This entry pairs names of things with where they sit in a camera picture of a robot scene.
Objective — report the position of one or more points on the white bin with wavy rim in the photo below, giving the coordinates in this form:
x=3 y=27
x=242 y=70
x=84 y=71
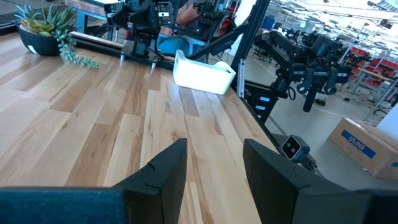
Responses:
x=202 y=77

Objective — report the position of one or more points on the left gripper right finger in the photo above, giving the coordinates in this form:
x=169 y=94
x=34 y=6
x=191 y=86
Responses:
x=273 y=193

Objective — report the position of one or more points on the red storage bins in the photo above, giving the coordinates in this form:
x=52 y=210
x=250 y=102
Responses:
x=379 y=65

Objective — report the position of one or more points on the small black depth camera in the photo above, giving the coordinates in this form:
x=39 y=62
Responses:
x=293 y=148

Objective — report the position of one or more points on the black controller box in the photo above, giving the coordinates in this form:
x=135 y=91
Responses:
x=262 y=107

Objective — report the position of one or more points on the black idle robot arm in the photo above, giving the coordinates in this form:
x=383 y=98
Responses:
x=311 y=71

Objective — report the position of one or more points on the person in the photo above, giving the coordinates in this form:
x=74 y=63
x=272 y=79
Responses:
x=188 y=15

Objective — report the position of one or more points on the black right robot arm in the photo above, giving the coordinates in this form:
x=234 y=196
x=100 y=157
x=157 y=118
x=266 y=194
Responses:
x=140 y=46

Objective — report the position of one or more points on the blue-grey metal table frame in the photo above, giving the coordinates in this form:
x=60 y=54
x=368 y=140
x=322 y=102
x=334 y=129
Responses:
x=81 y=21

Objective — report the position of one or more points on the potted succulent plant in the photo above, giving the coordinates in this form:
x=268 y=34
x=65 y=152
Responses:
x=40 y=40

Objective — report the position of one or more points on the silver metal bracket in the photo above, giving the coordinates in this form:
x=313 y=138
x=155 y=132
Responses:
x=241 y=77

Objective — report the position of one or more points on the cardboard shipping box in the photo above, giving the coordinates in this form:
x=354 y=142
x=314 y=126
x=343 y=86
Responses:
x=363 y=146

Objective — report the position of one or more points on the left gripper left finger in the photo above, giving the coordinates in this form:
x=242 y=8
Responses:
x=161 y=193

